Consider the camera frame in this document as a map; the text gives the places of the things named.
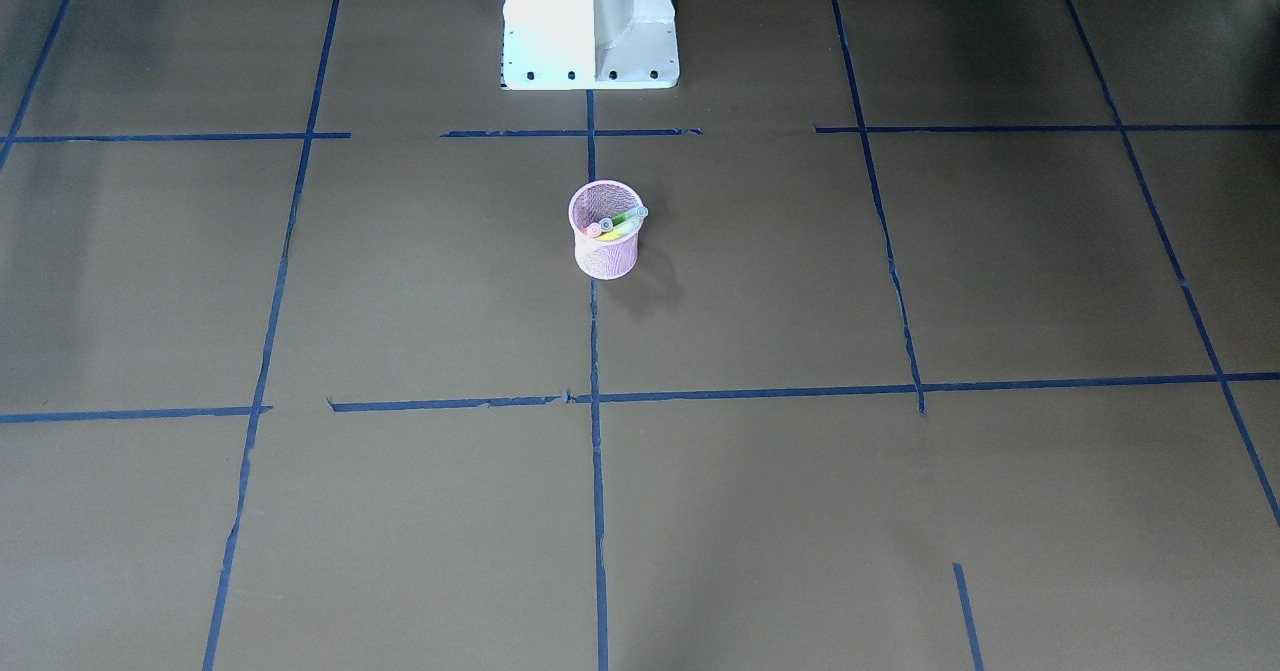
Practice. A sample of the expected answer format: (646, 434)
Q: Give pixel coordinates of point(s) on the green highlighter pen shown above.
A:
(635, 215)

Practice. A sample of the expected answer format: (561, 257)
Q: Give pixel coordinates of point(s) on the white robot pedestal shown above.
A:
(567, 45)

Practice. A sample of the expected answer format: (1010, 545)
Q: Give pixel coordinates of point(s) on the pink mesh pen holder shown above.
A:
(606, 198)

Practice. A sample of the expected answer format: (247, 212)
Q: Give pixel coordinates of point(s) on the yellow highlighter pen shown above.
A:
(620, 231)

